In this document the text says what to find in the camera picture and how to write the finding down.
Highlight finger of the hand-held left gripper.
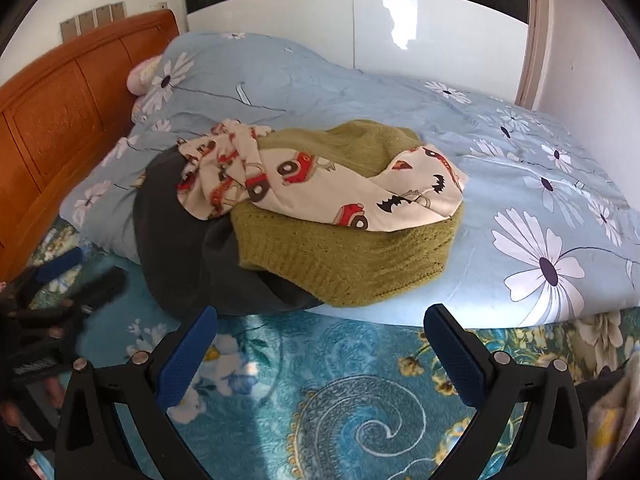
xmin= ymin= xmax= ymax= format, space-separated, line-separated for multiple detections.
xmin=62 ymin=266 xmax=129 ymax=313
xmin=32 ymin=246 xmax=85 ymax=287

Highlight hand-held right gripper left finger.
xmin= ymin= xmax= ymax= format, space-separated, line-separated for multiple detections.
xmin=54 ymin=305 xmax=221 ymax=480

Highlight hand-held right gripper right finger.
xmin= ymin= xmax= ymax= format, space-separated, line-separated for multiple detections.
xmin=422 ymin=304 xmax=588 ymax=480

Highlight car print pants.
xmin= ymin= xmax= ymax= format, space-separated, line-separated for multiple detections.
xmin=176 ymin=118 xmax=470 ymax=234

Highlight dark grey garment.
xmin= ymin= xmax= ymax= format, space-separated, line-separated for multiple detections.
xmin=132 ymin=146 xmax=326 ymax=317

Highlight teal floral blanket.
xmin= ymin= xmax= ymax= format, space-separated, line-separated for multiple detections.
xmin=25 ymin=220 xmax=640 ymax=480

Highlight wooden headboard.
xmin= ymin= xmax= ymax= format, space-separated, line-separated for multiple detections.
xmin=0 ymin=9 xmax=181 ymax=283

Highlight green knitted sweater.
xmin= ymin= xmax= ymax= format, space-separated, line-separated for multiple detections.
xmin=230 ymin=120 xmax=466 ymax=309

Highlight beige fuzzy cloth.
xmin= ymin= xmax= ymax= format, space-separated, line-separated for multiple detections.
xmin=586 ymin=367 xmax=640 ymax=480

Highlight pink pillow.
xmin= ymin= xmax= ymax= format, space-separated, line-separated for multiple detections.
xmin=126 ymin=55 xmax=163 ymax=95

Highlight blue floral duvet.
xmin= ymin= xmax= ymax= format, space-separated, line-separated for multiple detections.
xmin=59 ymin=31 xmax=640 ymax=330

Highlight glossy white and black wardrobe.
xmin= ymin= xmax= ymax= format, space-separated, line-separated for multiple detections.
xmin=181 ymin=0 xmax=531 ymax=92

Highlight row of grey wall switches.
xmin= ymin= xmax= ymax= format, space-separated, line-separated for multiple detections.
xmin=60 ymin=2 xmax=128 ymax=43

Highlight beige door frame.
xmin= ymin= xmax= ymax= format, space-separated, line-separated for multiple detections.
xmin=515 ymin=0 xmax=551 ymax=111

